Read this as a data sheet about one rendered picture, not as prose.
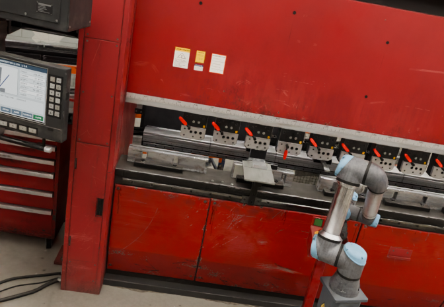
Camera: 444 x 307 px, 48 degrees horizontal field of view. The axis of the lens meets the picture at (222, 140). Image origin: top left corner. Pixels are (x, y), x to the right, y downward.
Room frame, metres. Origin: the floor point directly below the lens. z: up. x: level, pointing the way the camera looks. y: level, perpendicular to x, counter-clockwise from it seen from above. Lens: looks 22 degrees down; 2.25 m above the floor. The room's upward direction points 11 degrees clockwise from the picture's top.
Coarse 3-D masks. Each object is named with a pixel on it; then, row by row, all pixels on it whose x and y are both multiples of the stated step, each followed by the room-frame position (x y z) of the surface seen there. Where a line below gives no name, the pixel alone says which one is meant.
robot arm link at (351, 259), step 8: (344, 248) 2.08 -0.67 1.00; (352, 248) 2.09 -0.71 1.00; (360, 248) 2.11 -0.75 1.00; (336, 256) 2.06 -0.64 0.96; (344, 256) 2.06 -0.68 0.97; (352, 256) 2.04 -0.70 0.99; (360, 256) 2.04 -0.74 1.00; (336, 264) 2.06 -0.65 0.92; (344, 264) 2.04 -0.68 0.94; (352, 264) 2.03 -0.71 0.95; (360, 264) 2.03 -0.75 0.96; (344, 272) 2.04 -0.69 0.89; (352, 272) 2.03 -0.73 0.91; (360, 272) 2.04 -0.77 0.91
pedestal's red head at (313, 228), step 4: (324, 220) 2.63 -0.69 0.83; (312, 224) 2.63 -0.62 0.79; (312, 228) 2.60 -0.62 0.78; (316, 228) 2.61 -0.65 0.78; (320, 228) 2.62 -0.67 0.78; (312, 232) 2.55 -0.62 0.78; (308, 236) 2.62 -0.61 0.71; (312, 236) 2.52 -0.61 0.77; (308, 240) 2.58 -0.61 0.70; (312, 240) 2.48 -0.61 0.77; (344, 240) 2.55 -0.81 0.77; (308, 244) 2.55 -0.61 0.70; (308, 248) 2.52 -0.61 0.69; (308, 252) 2.49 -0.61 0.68; (308, 256) 2.48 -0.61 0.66
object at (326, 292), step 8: (320, 280) 2.13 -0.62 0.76; (328, 280) 2.13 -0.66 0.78; (328, 288) 2.06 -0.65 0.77; (320, 296) 2.10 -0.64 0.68; (328, 296) 2.04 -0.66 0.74; (336, 296) 2.00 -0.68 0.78; (360, 296) 2.04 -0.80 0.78; (320, 304) 2.08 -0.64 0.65; (328, 304) 2.03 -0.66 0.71; (336, 304) 2.00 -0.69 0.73; (344, 304) 2.00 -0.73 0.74; (352, 304) 2.01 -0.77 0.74
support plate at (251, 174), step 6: (246, 162) 2.86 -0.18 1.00; (246, 168) 2.78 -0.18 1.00; (252, 168) 2.79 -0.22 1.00; (270, 168) 2.84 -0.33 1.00; (246, 174) 2.69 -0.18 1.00; (252, 174) 2.71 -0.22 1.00; (258, 174) 2.72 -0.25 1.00; (264, 174) 2.74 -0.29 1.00; (270, 174) 2.76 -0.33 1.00; (246, 180) 2.63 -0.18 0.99; (252, 180) 2.63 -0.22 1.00; (258, 180) 2.64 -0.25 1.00; (264, 180) 2.66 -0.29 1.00; (270, 180) 2.67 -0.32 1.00
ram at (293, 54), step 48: (144, 0) 2.81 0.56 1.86; (192, 0) 2.83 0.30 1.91; (240, 0) 2.85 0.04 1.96; (288, 0) 2.87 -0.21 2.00; (336, 0) 2.89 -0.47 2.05; (144, 48) 2.81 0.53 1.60; (192, 48) 2.84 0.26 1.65; (240, 48) 2.86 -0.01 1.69; (288, 48) 2.88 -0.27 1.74; (336, 48) 2.90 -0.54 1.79; (384, 48) 2.92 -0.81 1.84; (432, 48) 2.94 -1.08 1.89; (192, 96) 2.84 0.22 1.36; (240, 96) 2.86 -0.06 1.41; (288, 96) 2.88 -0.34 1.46; (336, 96) 2.90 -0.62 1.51; (384, 96) 2.93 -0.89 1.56; (432, 96) 2.95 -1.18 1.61; (384, 144) 2.93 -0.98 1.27
